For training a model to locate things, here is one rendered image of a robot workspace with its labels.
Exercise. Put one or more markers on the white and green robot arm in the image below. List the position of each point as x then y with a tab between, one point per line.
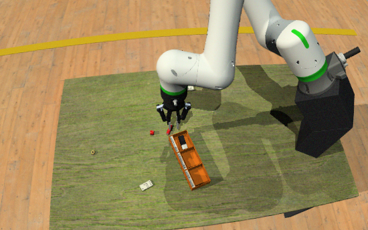
292	40

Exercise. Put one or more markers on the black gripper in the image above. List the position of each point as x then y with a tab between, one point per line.
171	108

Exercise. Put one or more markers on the orange three-compartment bin rack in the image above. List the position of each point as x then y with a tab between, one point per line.
189	160

